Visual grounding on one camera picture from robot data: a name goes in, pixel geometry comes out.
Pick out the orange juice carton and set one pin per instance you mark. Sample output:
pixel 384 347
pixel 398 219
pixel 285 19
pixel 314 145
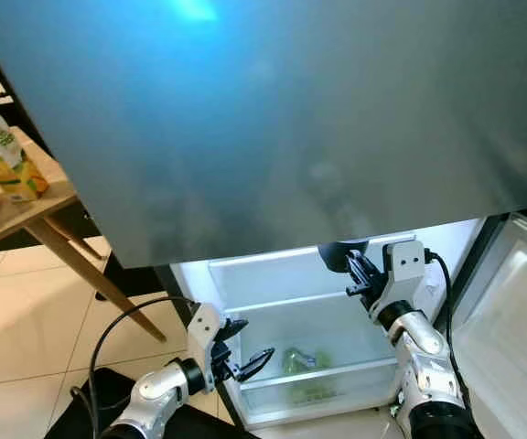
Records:
pixel 7 160

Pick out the dark carpet rug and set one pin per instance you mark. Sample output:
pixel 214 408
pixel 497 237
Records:
pixel 67 416

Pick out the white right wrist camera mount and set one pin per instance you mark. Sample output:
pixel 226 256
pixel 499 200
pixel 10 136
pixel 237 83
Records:
pixel 408 265

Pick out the dark blue-grey mug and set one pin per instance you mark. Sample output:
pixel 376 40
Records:
pixel 341 256

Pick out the green leafy vegetables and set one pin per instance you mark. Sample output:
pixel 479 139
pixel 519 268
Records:
pixel 309 361

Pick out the clear crisper drawer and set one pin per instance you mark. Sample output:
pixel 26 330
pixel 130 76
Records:
pixel 346 347

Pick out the silver freezer door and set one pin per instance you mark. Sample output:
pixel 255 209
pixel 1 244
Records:
pixel 254 128

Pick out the light wooden dining table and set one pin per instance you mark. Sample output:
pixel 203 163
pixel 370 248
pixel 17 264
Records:
pixel 26 206

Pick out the silver two-door fridge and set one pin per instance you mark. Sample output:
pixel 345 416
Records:
pixel 263 283

